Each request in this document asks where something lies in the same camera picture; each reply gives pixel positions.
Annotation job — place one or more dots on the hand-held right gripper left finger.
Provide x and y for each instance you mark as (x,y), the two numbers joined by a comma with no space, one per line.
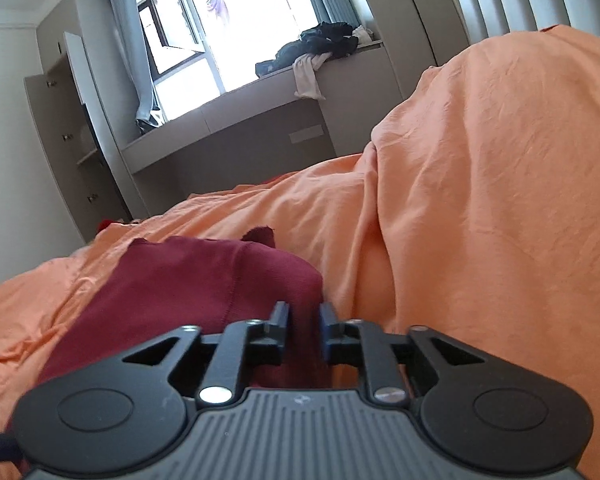
(280,332)

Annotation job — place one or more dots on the white cloth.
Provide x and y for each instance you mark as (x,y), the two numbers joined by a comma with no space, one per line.
(307,77)

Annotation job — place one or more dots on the red object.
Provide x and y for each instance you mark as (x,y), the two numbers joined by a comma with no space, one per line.
(109,224)

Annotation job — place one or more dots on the grey window bench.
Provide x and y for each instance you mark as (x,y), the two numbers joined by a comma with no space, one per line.
(240,145)

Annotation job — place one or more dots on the pile of dark clothes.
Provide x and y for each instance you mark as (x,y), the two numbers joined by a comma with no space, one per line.
(325,37)

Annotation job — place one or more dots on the cream cloth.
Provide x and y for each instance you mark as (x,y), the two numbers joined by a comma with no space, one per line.
(364,35)

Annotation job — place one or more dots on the tall grey cabinet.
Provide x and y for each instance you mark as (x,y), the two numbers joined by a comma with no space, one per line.
(410,25)

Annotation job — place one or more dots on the maroon shirt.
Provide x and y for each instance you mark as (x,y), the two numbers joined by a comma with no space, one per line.
(180,290)

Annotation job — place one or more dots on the orange bed sheet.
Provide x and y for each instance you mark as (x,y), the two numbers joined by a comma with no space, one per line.
(505,185)

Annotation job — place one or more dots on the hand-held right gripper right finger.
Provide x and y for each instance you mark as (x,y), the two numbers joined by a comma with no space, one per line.
(325,327)

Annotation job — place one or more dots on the white socket plate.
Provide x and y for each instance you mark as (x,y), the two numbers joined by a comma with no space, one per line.
(307,135)

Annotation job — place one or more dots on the window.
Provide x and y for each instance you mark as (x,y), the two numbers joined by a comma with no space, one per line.
(250,25)

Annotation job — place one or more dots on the orange duvet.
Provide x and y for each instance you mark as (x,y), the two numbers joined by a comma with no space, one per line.
(290,210)

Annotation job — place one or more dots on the pink hanging garment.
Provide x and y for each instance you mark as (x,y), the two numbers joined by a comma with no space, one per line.
(220,7)

